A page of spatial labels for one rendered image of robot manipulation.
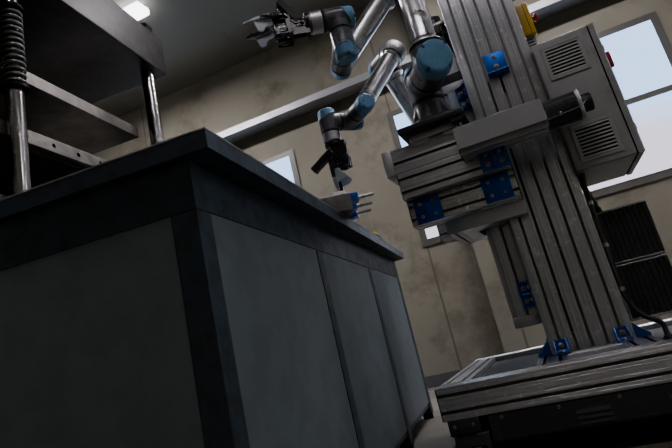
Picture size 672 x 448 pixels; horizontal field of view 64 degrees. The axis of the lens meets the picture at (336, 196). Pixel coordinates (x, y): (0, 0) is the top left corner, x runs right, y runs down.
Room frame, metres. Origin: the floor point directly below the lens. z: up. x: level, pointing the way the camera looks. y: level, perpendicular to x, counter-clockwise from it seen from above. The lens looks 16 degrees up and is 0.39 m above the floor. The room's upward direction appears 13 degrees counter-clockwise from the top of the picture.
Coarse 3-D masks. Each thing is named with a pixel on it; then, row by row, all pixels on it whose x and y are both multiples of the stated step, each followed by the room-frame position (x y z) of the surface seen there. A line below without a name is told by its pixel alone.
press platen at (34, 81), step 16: (32, 80) 1.64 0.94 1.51; (0, 96) 1.65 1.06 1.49; (32, 96) 1.70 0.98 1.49; (48, 96) 1.72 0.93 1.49; (64, 96) 1.78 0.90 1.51; (0, 112) 1.75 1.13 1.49; (32, 112) 1.80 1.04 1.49; (48, 112) 1.83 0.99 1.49; (64, 112) 1.86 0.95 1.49; (80, 112) 1.88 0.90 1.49; (96, 112) 1.95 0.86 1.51; (32, 128) 1.92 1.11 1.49; (48, 128) 1.95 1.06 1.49; (64, 128) 1.98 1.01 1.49; (80, 128) 2.01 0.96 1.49; (96, 128) 2.04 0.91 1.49; (112, 128) 2.07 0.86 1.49; (128, 128) 2.14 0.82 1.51; (80, 144) 2.15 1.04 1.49; (96, 144) 2.18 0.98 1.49; (112, 144) 2.22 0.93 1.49
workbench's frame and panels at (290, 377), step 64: (64, 192) 0.90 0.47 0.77; (128, 192) 0.89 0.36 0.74; (192, 192) 0.87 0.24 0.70; (256, 192) 1.14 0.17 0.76; (0, 256) 0.96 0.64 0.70; (64, 256) 0.93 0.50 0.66; (128, 256) 0.90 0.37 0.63; (192, 256) 0.87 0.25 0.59; (256, 256) 1.08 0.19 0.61; (320, 256) 1.51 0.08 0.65; (384, 256) 2.52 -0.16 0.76; (0, 320) 0.96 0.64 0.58; (64, 320) 0.93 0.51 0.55; (128, 320) 0.90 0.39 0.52; (192, 320) 0.87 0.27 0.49; (256, 320) 1.02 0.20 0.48; (320, 320) 1.40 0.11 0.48; (384, 320) 2.17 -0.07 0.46; (0, 384) 0.97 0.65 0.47; (64, 384) 0.94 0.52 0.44; (128, 384) 0.91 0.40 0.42; (192, 384) 0.88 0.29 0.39; (256, 384) 0.98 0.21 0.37; (320, 384) 1.30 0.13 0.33; (384, 384) 1.92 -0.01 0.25
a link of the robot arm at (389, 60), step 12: (384, 48) 2.11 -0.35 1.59; (396, 48) 2.10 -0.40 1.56; (384, 60) 2.08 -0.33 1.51; (396, 60) 2.11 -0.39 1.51; (372, 72) 2.08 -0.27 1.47; (384, 72) 2.07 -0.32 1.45; (372, 84) 2.04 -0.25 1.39; (384, 84) 2.08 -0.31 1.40; (360, 96) 1.98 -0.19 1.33; (372, 96) 2.03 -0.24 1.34; (360, 108) 1.99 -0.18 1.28; (372, 108) 2.01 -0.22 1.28; (360, 120) 2.08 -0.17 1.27
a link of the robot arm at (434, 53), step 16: (400, 0) 1.60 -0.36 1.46; (416, 0) 1.57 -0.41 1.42; (416, 16) 1.57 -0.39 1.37; (416, 32) 1.58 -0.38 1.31; (432, 32) 1.58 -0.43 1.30; (416, 48) 1.57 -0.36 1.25; (432, 48) 1.54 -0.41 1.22; (448, 48) 1.55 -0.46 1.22; (416, 64) 1.58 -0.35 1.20; (432, 64) 1.55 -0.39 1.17; (448, 64) 1.56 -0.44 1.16; (416, 80) 1.64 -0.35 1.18; (432, 80) 1.60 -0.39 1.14
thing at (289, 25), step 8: (288, 16) 1.54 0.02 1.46; (304, 16) 1.54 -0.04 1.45; (280, 24) 1.54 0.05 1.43; (288, 24) 1.53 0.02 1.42; (296, 24) 1.56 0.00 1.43; (304, 24) 1.56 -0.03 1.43; (280, 32) 1.52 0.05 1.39; (288, 32) 1.53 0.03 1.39; (296, 32) 1.55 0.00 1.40; (304, 32) 1.55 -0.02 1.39; (280, 40) 1.56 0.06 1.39; (288, 40) 1.57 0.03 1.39
